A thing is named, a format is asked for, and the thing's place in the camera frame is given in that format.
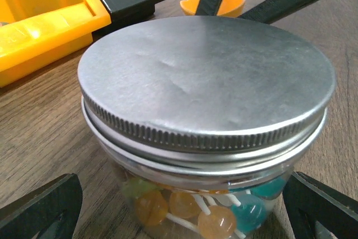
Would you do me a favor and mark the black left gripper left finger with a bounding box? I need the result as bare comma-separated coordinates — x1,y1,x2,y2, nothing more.
1,174,83,238

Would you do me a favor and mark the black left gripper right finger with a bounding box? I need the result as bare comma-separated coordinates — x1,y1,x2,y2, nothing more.
282,172,357,238

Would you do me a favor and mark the orange plastic scoop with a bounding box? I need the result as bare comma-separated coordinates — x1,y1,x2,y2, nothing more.
180,0,246,18

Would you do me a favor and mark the white round lid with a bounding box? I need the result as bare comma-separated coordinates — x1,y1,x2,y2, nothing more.
78,16,336,167

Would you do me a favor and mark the yellow bin with star candies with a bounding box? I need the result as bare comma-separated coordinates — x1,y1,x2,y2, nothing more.
1,0,111,87

